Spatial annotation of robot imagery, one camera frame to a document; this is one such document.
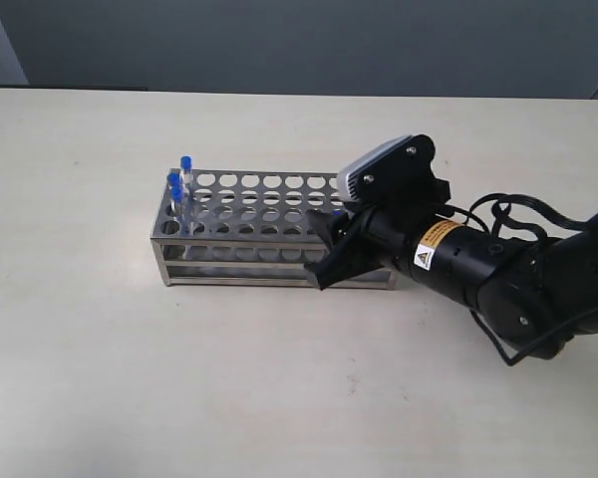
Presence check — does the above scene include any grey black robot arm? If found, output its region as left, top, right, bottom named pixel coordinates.
left=305, top=134, right=598, bottom=365

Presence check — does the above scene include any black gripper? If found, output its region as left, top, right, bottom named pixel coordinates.
left=304, top=134, right=558, bottom=349

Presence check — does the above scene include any stainless steel tube rack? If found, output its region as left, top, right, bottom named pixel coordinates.
left=149, top=167, right=405, bottom=291

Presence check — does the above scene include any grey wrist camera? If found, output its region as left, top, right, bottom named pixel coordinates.
left=336, top=134, right=414, bottom=202

